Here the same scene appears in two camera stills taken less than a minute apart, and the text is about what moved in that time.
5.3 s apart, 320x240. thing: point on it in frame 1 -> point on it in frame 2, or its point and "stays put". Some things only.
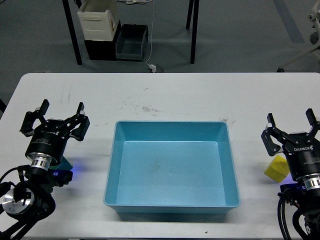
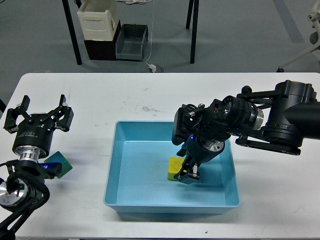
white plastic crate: (99, 19) stays put
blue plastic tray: (171, 167) stays put
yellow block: (277, 168) -> (175, 165)
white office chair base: (313, 17) stays put
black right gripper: (302, 151) -> (199, 150)
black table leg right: (195, 24) stays put
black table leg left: (72, 31) stays put
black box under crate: (103, 50) stays put
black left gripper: (47, 142) -> (36, 131)
